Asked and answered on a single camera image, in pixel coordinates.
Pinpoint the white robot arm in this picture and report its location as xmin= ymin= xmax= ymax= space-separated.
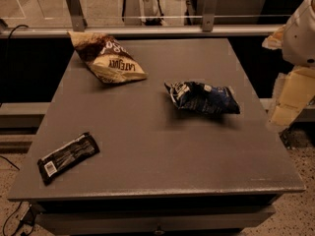
xmin=266 ymin=0 xmax=315 ymax=130

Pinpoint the black cable on floor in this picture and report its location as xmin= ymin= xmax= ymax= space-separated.
xmin=0 ymin=154 xmax=35 ymax=236

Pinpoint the black rxbar chocolate bar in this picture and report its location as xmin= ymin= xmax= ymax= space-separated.
xmin=37 ymin=132 xmax=99 ymax=185

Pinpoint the brown Late July chip bag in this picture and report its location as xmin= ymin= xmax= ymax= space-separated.
xmin=68 ymin=31 xmax=148 ymax=84

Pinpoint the blue chip bag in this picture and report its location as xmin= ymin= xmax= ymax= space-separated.
xmin=164 ymin=82 xmax=240 ymax=114

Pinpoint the right metal railing post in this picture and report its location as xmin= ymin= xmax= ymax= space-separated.
xmin=202 ymin=0 xmax=218 ymax=31

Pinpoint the metal railing post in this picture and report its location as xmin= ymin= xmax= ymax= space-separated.
xmin=202 ymin=0 xmax=218 ymax=31
xmin=66 ymin=0 xmax=88 ymax=31

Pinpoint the left metal railing post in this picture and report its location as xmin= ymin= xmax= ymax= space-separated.
xmin=66 ymin=0 xmax=88 ymax=31

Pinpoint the grey cabinet with drawer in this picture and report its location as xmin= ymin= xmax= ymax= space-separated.
xmin=9 ymin=38 xmax=304 ymax=235

